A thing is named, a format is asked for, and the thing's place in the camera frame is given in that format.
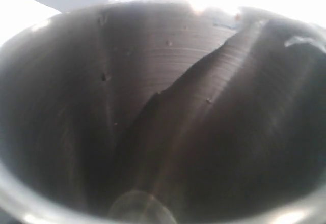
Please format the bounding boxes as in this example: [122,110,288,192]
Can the stainless steel cup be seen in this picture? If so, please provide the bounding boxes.
[1,0,325,223]

